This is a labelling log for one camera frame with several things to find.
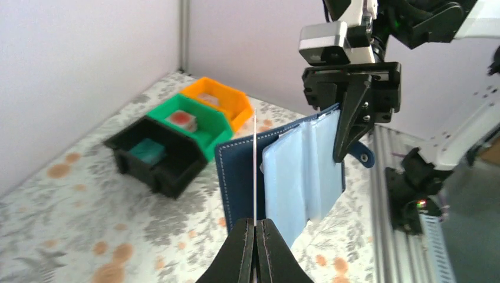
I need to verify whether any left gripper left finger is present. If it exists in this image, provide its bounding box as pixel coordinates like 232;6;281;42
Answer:
196;219;255;283

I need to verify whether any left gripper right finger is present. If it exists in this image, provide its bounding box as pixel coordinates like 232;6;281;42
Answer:
255;219;314;283

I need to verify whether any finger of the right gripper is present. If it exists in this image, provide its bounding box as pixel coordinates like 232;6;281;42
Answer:
333;74;373;163

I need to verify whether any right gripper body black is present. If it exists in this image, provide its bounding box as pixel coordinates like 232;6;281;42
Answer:
302;62;402;123

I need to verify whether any blue leather card holder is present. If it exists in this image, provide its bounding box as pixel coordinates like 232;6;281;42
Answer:
213;102;377;249

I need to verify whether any white card black stripe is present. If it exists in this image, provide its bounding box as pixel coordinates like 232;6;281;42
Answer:
252;109;258;227

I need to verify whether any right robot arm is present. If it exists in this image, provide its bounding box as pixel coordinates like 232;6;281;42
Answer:
298;1;499;235

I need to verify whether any pale card stack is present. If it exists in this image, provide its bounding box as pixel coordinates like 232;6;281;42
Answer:
198;93;220;107

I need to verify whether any teal card stack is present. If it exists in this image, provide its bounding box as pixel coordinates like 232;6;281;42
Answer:
129;139;166;165

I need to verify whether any white red card stack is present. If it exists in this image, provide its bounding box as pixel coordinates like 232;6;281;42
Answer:
164;110;198;133

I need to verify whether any orange bin right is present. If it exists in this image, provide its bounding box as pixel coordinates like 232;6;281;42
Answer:
180;77;254;133

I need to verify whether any black bin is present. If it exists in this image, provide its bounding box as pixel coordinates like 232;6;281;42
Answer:
104;116;208;199

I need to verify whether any green bin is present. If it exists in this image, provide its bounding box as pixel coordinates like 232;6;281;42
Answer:
147;94;233;162

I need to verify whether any aluminium mounting rail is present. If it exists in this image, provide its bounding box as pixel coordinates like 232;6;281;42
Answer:
369;126;456;282

